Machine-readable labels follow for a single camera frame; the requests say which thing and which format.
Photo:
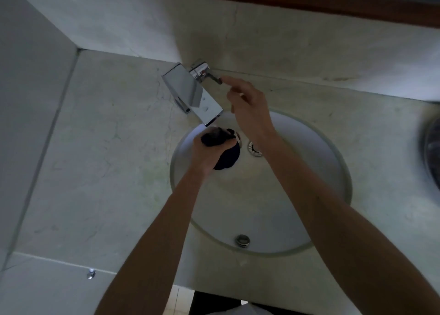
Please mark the black trousers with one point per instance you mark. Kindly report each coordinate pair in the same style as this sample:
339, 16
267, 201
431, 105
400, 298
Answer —
213, 304

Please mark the person's right forearm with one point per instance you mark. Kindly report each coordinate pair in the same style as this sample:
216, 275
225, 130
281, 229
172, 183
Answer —
350, 242

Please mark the black round tray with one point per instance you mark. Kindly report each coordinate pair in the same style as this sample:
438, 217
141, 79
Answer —
433, 153

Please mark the chrome sink drain stopper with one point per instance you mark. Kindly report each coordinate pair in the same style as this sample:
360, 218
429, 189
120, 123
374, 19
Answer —
255, 149

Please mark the dark blue cleaning cloth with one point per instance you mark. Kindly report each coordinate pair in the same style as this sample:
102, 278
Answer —
228, 156

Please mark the person's left hand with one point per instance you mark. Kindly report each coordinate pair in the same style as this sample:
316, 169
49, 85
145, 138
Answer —
208, 153

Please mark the person's left forearm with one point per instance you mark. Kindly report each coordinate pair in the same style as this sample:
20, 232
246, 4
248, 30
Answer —
151, 249

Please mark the chrome wall hook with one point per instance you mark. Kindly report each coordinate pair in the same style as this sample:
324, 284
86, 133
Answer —
91, 274

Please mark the white printed t-shirt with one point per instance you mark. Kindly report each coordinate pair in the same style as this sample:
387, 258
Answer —
247, 310

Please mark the chrome square faucet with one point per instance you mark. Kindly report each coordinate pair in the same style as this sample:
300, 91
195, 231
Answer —
190, 91

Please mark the beige marble sink countertop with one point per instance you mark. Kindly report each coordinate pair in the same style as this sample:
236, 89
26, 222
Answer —
103, 170

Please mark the white oval sink basin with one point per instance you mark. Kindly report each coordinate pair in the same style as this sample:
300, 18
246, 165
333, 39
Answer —
309, 153

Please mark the person's right hand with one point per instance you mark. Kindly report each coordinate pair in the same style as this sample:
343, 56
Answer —
251, 112

